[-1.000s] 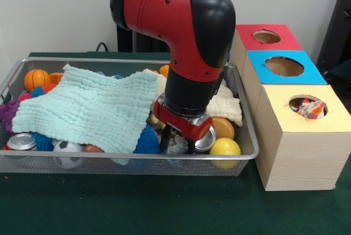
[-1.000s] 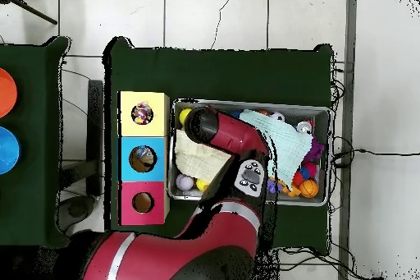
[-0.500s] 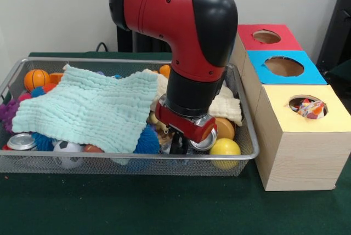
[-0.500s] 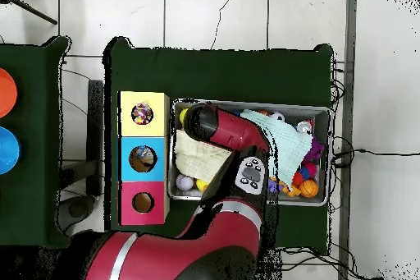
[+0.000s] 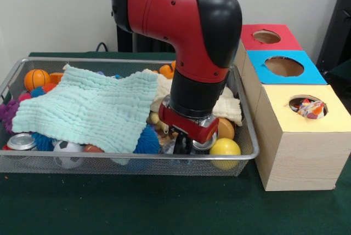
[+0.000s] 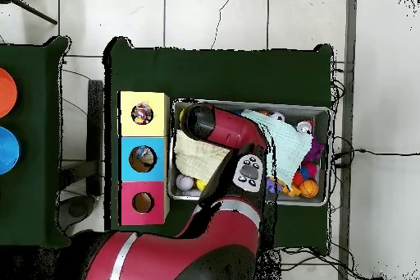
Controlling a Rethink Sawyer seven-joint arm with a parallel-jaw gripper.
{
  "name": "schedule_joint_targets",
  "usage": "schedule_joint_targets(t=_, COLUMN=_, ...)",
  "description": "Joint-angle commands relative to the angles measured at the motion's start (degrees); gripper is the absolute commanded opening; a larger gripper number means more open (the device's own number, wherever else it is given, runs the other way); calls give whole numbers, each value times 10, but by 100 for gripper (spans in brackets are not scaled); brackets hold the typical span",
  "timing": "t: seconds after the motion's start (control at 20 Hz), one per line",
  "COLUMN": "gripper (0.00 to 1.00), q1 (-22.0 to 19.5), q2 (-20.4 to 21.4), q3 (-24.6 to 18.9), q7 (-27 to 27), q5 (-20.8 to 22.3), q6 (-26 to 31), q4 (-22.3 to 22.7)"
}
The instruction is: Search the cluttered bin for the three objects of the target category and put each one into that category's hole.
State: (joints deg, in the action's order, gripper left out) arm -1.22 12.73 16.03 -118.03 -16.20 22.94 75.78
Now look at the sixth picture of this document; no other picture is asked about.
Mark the cream waffle cloth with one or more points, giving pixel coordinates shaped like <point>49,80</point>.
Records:
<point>197,158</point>

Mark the small polka dot paper ball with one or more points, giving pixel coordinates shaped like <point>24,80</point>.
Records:
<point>141,114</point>

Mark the mint waffle cloth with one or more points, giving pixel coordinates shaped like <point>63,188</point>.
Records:
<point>288,148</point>

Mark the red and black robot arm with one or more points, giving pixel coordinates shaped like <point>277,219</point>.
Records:
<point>229,129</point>

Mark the wooden box three round holes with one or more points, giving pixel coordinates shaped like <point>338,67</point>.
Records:
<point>128,125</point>

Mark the white toy baseball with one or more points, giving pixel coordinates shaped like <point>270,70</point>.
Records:
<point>184,182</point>

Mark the dark green table cloth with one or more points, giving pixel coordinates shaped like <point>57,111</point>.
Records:
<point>29,194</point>
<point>216,76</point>

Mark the small soccer ball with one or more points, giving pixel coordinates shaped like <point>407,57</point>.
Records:
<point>277,116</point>

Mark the red and silver can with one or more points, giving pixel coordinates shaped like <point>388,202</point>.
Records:
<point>303,126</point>

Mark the purple spiky toy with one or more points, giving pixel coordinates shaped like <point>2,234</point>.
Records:
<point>315,150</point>

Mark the orange toy basketball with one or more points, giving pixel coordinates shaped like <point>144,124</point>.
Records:
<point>308,188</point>

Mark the black upright panel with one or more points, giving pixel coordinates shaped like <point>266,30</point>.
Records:
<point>95,135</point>

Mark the grey floor foot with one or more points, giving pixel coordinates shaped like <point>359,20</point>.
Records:
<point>77,209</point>

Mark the blue round bowl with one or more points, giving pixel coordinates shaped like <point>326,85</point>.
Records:
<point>6,150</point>

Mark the orange round bowl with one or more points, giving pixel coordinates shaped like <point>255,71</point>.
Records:
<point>6,92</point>

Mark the dark tripod leg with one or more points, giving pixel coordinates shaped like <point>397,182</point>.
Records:
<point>32,12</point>

